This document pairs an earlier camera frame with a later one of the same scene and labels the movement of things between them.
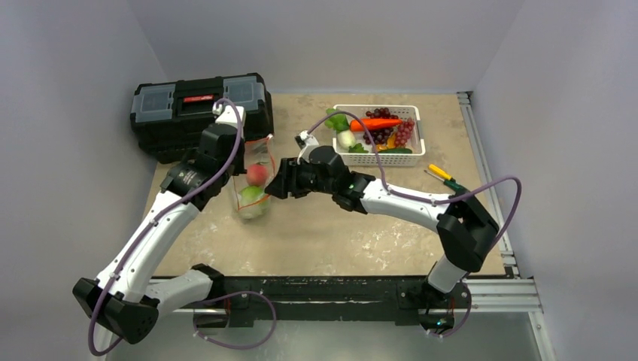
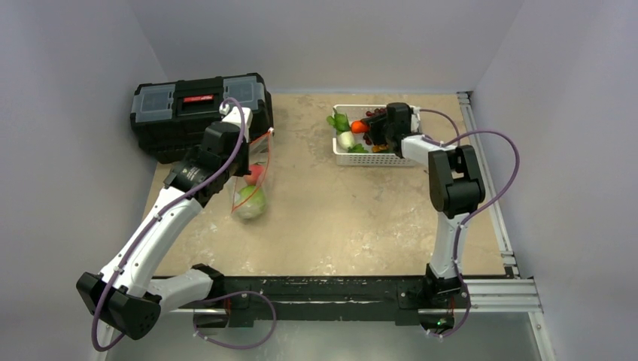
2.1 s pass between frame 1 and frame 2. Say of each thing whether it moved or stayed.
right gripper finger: moved
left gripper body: stayed
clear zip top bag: stayed
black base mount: stayed
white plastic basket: stayed
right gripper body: moved
